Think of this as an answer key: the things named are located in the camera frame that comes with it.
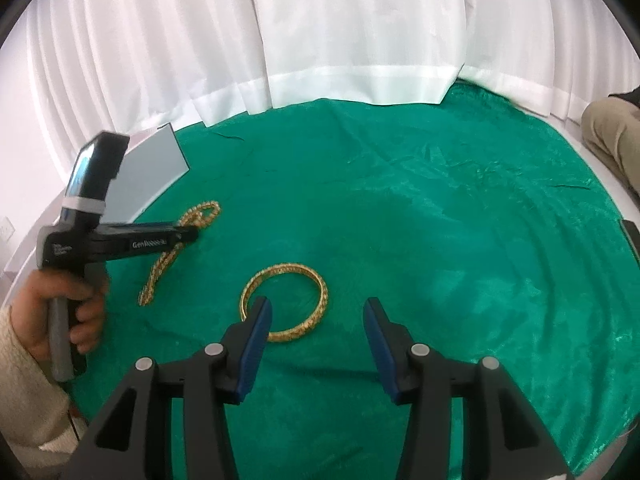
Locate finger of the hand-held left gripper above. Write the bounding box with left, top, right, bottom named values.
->
left=171, top=224, right=201, bottom=253

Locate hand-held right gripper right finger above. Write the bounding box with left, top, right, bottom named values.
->
left=363, top=297, right=573, bottom=480

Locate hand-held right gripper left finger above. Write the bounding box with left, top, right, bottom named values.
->
left=60, top=296, right=273, bottom=480

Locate gold bangle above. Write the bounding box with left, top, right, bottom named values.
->
left=239, top=262, right=329, bottom=344

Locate thick gold chain necklace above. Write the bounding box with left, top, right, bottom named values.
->
left=138, top=201, right=222, bottom=307

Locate white cardboard box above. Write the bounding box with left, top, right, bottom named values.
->
left=5, top=122, right=192, bottom=273

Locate person's left forearm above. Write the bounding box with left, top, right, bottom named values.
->
left=0, top=305, right=91, bottom=461

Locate person's left hand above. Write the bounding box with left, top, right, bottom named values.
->
left=10, top=267, right=111, bottom=361

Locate green cloth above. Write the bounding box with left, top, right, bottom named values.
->
left=65, top=82, right=640, bottom=478

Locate white curtain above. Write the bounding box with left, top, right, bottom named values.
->
left=20, top=0, right=640, bottom=171

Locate dark object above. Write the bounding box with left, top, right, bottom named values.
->
left=620, top=219, right=640, bottom=262

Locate person's khaki trouser leg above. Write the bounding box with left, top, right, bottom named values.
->
left=581, top=91, right=640, bottom=191

